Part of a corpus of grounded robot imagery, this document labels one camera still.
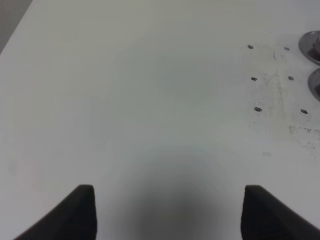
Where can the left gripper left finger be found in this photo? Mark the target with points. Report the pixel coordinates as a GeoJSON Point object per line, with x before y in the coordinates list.
{"type": "Point", "coordinates": [74, 218]}

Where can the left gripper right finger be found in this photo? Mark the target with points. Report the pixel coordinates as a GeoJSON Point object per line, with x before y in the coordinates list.
{"type": "Point", "coordinates": [264, 217]}

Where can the near stainless steel saucer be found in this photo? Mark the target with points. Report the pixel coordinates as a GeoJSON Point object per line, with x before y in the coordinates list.
{"type": "Point", "coordinates": [314, 83]}

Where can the stainless steel saucer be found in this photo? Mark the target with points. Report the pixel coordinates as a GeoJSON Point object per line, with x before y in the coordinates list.
{"type": "Point", "coordinates": [314, 83]}
{"type": "Point", "coordinates": [306, 44]}

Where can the far stainless steel saucer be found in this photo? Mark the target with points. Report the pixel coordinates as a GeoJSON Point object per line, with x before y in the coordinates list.
{"type": "Point", "coordinates": [306, 44]}

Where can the far stainless steel teacup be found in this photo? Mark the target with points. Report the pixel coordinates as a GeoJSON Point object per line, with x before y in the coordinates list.
{"type": "Point", "coordinates": [316, 45]}

